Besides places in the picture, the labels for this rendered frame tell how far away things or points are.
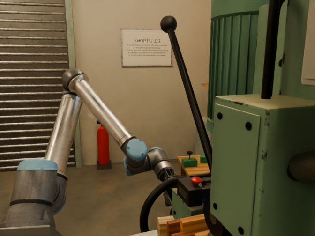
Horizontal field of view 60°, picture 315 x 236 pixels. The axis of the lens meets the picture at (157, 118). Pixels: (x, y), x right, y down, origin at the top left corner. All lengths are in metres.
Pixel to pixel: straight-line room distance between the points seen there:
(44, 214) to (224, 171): 0.87
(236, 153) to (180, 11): 3.38
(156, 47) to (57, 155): 2.39
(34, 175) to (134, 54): 2.54
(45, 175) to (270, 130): 0.98
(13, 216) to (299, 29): 1.00
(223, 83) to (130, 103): 3.03
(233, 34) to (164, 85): 3.07
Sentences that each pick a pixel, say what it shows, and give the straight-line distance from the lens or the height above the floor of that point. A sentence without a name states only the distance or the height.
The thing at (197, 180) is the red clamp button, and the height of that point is 1.02.
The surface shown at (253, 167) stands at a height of 1.24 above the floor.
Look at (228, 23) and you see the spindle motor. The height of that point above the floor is 1.40.
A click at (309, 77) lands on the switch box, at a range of 0.25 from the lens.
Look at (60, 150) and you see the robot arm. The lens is 1.39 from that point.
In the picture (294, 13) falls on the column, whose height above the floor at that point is 1.39.
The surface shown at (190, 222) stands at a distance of 0.68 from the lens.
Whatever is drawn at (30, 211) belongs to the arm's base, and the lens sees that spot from 1.09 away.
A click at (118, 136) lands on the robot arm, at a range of 1.25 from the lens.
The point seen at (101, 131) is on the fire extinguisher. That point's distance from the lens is 3.40.
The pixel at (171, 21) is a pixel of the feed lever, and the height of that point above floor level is 1.41.
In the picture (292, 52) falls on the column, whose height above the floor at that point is 1.35.
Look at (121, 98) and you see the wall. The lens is 3.48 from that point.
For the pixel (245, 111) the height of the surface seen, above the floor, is 1.29.
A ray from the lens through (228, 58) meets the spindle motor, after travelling 0.50.
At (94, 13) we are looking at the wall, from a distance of 3.49.
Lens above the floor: 1.34
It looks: 12 degrees down
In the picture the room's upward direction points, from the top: straight up
